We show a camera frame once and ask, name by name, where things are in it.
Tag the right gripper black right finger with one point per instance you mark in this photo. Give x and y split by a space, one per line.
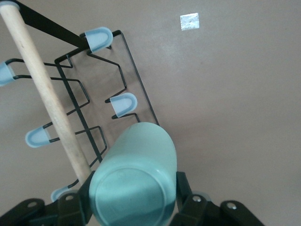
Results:
188 207

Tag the small square tape patch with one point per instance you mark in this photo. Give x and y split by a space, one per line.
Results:
189 21

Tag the mint green plastic cup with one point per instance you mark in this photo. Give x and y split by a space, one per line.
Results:
131 176

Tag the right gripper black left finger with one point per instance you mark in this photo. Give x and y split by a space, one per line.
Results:
73 207

